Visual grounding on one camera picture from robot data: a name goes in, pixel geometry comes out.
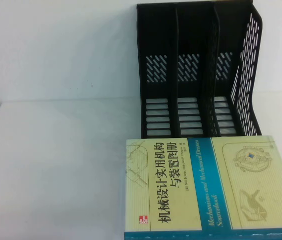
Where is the yellow-green mechanical design book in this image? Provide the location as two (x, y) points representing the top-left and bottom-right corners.
(123, 134), (282, 240)

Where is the black plastic book stand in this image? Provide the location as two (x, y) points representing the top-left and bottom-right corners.
(136, 1), (264, 140)

